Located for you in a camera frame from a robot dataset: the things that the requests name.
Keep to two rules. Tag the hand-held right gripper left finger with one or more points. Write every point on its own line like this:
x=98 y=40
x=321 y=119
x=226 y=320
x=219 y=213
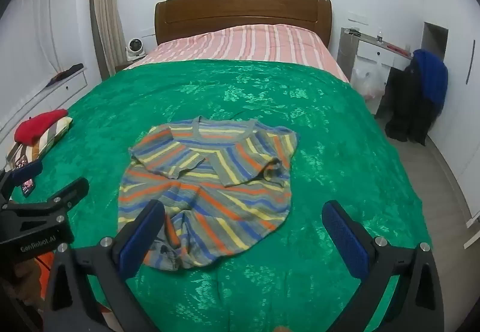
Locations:
x=140 y=240

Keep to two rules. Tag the black jacket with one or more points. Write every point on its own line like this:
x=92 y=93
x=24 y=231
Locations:
x=408 y=110

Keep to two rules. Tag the white desk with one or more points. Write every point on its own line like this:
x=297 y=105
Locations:
x=369 y=51

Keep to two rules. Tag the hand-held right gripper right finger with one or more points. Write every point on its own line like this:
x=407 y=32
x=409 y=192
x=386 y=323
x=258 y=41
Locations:
x=345 y=240

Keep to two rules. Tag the clear plastic bottle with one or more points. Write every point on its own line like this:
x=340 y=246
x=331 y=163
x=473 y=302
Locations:
x=379 y=36

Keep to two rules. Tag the white low cabinet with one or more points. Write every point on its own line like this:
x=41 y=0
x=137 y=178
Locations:
x=71 y=86

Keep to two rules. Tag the beige curtain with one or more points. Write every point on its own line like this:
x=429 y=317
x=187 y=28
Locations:
x=107 y=16

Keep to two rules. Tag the striped knit shirt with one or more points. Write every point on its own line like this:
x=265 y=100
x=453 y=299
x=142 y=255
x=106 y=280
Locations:
x=225 y=166

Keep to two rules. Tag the blue garment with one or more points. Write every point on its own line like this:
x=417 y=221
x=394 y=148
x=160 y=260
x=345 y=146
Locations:
x=431 y=76

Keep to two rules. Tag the white wall outlet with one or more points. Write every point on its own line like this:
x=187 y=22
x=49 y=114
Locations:
x=358 y=20

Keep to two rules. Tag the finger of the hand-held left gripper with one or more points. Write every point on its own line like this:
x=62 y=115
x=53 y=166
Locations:
x=26 y=169
x=63 y=195

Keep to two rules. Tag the pink striped bed sheet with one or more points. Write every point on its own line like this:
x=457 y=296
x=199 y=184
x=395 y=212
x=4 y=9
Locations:
x=243 y=42

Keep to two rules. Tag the white plastic bag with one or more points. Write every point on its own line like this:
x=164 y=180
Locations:
x=369 y=82

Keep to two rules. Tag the small white fan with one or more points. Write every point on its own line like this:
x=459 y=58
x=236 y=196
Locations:
x=134 y=48

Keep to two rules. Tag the red cloth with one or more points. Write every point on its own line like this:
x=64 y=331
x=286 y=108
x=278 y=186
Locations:
x=39 y=125

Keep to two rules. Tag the green floral blanket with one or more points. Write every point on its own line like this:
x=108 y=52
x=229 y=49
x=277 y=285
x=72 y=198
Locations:
x=318 y=121

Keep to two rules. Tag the wooden headboard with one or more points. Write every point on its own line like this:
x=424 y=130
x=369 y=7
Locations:
x=240 y=9

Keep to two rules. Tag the dark small packet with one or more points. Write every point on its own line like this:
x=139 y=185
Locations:
x=28 y=187

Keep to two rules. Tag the red flat object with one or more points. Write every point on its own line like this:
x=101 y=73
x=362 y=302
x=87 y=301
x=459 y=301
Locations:
x=399 y=49

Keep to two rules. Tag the dark long object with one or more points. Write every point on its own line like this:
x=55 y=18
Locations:
x=65 y=73

